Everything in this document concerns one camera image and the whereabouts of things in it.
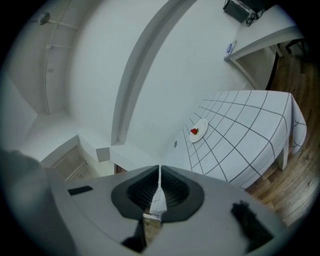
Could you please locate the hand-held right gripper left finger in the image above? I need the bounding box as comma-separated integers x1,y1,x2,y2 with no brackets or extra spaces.
49,164,161,254

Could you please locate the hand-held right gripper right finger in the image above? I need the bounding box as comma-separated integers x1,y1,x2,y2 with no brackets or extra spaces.
149,164,287,256

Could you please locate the white round plate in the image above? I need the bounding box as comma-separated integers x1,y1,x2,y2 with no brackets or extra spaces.
189,118,209,144

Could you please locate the white grid table mat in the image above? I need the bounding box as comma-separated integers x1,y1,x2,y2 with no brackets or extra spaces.
163,89,308,190

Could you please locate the long white desk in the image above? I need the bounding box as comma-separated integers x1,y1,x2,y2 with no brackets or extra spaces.
223,4,306,91

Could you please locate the small black box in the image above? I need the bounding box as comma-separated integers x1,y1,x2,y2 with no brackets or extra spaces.
223,0,251,23

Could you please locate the black monitor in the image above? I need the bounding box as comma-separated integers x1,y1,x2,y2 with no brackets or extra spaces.
241,0,273,12

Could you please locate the black coiled cable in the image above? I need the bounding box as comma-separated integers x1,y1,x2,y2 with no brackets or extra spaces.
245,11,261,27

